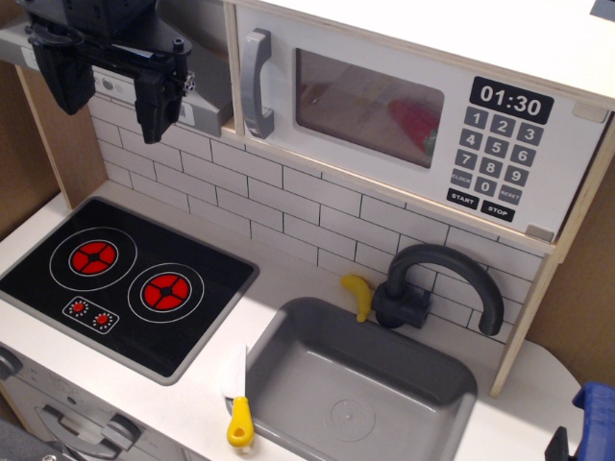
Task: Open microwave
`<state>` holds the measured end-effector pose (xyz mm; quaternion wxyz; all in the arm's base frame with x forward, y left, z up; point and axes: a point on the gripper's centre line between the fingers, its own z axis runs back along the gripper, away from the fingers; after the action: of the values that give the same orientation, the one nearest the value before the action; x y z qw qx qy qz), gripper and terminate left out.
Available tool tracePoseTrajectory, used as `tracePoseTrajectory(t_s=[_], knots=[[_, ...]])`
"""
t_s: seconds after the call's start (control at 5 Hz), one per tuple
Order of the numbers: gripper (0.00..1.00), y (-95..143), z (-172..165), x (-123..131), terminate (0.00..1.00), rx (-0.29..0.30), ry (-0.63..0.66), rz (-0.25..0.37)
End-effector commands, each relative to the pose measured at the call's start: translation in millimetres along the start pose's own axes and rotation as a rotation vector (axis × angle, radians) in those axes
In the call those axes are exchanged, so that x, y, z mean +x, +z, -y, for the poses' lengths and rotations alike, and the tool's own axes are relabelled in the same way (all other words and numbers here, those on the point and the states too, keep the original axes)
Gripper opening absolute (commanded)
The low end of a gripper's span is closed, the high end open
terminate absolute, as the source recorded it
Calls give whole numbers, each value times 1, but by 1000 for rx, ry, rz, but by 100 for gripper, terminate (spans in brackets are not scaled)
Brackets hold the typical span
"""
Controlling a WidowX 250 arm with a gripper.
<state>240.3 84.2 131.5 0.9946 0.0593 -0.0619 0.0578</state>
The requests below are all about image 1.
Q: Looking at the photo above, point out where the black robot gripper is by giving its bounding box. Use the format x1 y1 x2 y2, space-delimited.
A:
17 1 193 144

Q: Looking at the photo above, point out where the grey microwave door handle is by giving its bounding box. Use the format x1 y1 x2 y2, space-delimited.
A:
240 28 275 139

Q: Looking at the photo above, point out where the white toy microwave door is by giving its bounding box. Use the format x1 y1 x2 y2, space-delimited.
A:
236 7 608 242

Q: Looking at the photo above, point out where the wooden toy microwave cabinet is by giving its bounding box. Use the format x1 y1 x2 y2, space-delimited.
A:
223 1 614 396

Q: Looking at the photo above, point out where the grey range hood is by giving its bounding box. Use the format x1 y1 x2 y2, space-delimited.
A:
1 15 234 136

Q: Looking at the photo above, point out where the black toy stovetop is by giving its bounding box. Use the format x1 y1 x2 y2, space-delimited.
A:
1 198 258 385

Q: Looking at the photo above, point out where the grey oven knob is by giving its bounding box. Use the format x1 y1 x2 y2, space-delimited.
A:
0 348 23 381

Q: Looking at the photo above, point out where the red toy pepper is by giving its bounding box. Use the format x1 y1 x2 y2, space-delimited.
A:
387 99 440 157

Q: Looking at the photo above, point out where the grey toy oven door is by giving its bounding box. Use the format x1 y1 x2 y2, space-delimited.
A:
1 345 189 460

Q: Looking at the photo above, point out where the yellow toy banana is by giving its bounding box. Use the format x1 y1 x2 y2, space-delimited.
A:
340 275 373 323

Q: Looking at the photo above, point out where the dark grey toy faucet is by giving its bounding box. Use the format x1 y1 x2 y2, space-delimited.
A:
372 243 505 337

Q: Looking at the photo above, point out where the grey toy sink basin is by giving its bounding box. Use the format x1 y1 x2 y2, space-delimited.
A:
246 298 478 460

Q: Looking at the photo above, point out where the black clamp piece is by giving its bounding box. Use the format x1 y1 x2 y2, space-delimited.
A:
544 426 570 461

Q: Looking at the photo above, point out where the blue plastic object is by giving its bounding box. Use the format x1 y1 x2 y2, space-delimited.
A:
573 382 614 461

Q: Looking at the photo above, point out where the grey oven door handle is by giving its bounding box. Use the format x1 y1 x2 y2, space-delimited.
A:
36 404 142 460

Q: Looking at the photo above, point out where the yellow handled toy knife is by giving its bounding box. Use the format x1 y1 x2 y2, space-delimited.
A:
221 343 255 449

